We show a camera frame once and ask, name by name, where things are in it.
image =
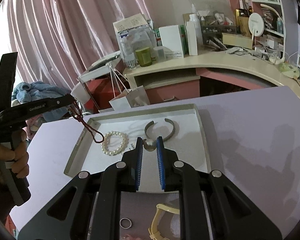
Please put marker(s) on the clear bag of papers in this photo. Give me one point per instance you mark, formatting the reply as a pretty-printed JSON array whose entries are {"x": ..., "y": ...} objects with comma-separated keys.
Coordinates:
[{"x": 132, "y": 33}]

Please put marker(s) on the pink and white bookshelf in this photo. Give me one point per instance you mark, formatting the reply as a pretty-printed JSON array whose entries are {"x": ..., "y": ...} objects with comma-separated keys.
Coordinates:
[{"x": 265, "y": 17}]

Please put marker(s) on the shallow cardboard tray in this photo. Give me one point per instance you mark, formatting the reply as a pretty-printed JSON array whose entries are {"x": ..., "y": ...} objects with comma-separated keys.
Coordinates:
[{"x": 190, "y": 145}]

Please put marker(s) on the white rectangular bottle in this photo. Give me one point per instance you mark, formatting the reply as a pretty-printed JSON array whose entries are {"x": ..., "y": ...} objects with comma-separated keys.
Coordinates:
[{"x": 191, "y": 38}]

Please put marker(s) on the person's left hand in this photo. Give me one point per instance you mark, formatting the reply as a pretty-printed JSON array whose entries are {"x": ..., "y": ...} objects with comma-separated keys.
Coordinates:
[{"x": 21, "y": 155}]

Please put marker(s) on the round white mirror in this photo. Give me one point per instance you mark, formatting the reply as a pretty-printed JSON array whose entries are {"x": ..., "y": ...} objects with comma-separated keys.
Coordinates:
[{"x": 256, "y": 25}]

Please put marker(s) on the white desk lamp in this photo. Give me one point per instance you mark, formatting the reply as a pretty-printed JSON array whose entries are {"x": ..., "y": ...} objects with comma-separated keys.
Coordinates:
[{"x": 275, "y": 11}]

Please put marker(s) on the white mug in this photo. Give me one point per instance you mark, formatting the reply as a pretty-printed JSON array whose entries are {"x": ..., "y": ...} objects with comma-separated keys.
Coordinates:
[{"x": 77, "y": 93}]

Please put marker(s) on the white round bottle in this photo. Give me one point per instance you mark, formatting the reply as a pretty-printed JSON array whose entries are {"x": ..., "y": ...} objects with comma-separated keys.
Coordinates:
[{"x": 198, "y": 27}]

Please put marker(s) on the white paper bag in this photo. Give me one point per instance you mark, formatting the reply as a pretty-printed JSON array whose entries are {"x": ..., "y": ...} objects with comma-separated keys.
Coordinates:
[{"x": 130, "y": 98}]

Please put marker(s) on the gold and black bag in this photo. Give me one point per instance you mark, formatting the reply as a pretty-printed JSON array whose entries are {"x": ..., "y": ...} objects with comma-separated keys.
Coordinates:
[{"x": 243, "y": 22}]

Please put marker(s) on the yellow green hand fan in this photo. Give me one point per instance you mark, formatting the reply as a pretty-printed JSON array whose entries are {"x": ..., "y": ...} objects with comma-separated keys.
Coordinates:
[{"x": 288, "y": 70}]

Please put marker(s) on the flat cardboard box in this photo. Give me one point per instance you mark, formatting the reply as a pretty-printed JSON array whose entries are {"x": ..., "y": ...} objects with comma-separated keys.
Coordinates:
[{"x": 237, "y": 41}]

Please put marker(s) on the clear plastic cup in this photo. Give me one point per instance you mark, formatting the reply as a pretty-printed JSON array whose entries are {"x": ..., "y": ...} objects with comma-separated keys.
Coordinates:
[{"x": 160, "y": 54}]

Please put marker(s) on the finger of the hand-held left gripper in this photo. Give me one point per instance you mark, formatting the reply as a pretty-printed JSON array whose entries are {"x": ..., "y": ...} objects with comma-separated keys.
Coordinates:
[{"x": 63, "y": 101}]

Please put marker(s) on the clear acrylic organizer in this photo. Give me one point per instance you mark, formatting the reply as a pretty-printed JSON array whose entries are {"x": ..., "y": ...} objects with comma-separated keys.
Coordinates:
[{"x": 215, "y": 17}]

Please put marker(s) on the white carton box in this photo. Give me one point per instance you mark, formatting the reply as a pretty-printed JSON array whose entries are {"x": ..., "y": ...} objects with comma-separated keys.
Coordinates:
[{"x": 171, "y": 41}]

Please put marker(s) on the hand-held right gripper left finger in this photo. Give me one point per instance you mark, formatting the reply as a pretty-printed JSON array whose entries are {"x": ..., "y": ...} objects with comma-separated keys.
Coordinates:
[{"x": 138, "y": 165}]

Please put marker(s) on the cream curved desk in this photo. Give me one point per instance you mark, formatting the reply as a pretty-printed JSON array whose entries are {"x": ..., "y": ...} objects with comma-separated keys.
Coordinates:
[{"x": 215, "y": 60}]

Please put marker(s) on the silver ball pendant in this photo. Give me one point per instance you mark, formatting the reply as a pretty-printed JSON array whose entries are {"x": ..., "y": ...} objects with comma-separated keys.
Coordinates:
[{"x": 149, "y": 145}]

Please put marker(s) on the green glass jar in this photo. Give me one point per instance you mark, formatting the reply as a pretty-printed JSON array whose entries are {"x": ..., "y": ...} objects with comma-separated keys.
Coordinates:
[{"x": 143, "y": 57}]

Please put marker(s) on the pink satin curtain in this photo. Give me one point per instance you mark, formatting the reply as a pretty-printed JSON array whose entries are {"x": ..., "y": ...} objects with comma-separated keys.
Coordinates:
[{"x": 65, "y": 25}]

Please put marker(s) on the silver cuff bangle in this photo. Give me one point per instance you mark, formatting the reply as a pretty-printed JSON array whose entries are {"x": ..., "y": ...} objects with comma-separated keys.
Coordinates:
[{"x": 173, "y": 131}]

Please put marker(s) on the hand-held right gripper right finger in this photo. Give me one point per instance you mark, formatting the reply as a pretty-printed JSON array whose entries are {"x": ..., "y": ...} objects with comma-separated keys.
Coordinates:
[{"x": 160, "y": 165}]

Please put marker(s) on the blue fluffy towel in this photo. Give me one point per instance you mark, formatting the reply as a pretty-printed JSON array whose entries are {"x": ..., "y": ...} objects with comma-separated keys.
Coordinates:
[{"x": 50, "y": 92}]

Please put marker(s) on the pink patterned blanket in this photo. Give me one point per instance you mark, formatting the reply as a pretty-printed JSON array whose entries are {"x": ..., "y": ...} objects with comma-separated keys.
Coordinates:
[{"x": 33, "y": 127}]

